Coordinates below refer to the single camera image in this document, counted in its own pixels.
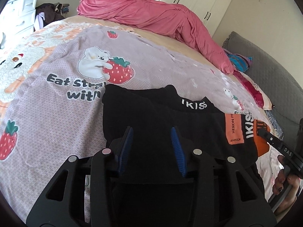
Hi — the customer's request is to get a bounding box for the white cluttered dresser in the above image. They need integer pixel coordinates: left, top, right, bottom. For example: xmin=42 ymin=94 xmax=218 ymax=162
xmin=1 ymin=0 xmax=37 ymax=49

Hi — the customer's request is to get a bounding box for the grey padded headboard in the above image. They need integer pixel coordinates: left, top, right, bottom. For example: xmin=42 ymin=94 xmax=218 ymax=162
xmin=222 ymin=31 xmax=302 ymax=147

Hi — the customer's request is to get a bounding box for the pink duvet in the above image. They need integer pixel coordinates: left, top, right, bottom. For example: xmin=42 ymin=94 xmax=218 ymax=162
xmin=77 ymin=0 xmax=234 ymax=74

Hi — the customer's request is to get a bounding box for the black sweater with orange cuffs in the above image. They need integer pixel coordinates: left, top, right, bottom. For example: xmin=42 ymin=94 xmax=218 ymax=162
xmin=101 ymin=84 xmax=271 ymax=227

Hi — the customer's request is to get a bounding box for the red patterned pillow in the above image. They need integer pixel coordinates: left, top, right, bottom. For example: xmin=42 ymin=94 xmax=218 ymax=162
xmin=233 ymin=70 xmax=273 ymax=111

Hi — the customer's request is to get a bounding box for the dark clothes pile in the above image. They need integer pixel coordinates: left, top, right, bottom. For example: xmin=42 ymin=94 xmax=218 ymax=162
xmin=34 ymin=3 xmax=69 ymax=31

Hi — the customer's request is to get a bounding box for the strawberry print bed sheet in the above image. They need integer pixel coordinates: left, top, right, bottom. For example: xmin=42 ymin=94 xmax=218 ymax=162
xmin=1 ymin=25 xmax=271 ymax=226

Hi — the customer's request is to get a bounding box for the striped colourful garment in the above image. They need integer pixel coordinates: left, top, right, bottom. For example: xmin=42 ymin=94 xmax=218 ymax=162
xmin=224 ymin=49 xmax=253 ymax=72

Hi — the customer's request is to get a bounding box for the person's right hand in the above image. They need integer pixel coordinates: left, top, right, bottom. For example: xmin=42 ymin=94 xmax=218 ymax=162
xmin=272 ymin=154 xmax=303 ymax=217

